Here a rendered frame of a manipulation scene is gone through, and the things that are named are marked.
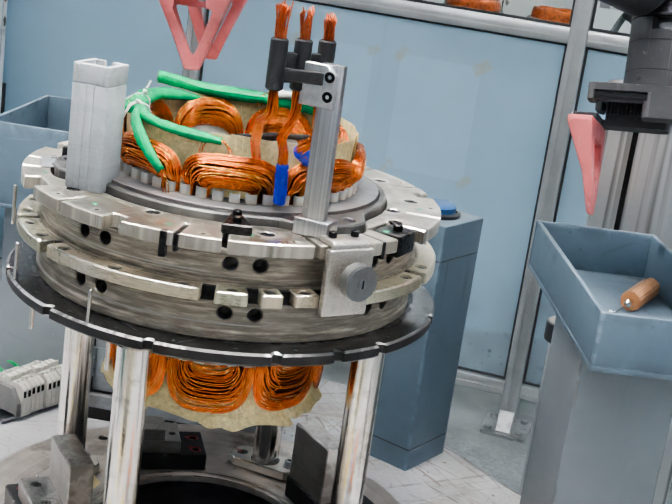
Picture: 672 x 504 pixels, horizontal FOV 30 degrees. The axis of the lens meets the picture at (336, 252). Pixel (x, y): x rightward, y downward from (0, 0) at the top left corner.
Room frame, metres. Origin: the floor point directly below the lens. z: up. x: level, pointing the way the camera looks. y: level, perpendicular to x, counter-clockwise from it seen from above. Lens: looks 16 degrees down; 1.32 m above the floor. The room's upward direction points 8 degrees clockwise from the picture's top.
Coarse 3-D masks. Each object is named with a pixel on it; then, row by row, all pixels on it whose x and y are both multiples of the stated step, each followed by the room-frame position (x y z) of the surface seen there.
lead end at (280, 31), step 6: (276, 6) 0.81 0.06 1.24; (282, 6) 0.81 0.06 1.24; (276, 12) 0.81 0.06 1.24; (282, 12) 0.81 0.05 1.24; (288, 12) 0.81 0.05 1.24; (276, 18) 0.81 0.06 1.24; (282, 18) 0.81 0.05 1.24; (288, 18) 0.81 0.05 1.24; (276, 24) 0.81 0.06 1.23; (282, 24) 0.81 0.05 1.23; (276, 30) 0.81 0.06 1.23; (282, 30) 0.81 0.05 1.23; (276, 36) 0.81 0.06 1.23; (282, 36) 0.81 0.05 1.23
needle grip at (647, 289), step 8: (648, 280) 1.02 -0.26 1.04; (632, 288) 0.99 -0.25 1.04; (640, 288) 0.99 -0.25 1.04; (648, 288) 1.00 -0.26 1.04; (656, 288) 1.01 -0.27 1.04; (624, 296) 0.98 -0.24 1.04; (632, 296) 0.98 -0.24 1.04; (640, 296) 0.98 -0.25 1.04; (648, 296) 0.99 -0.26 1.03; (640, 304) 0.98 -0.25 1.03
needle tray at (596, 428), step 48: (576, 240) 1.08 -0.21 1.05; (624, 240) 1.08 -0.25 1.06; (576, 288) 0.91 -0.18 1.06; (624, 288) 1.04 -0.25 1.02; (576, 336) 0.88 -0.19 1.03; (624, 336) 0.83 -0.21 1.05; (576, 384) 0.91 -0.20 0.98; (624, 384) 0.91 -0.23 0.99; (576, 432) 0.91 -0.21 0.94; (624, 432) 0.91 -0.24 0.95; (528, 480) 0.99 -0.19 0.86; (576, 480) 0.91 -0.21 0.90; (624, 480) 0.91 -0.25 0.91
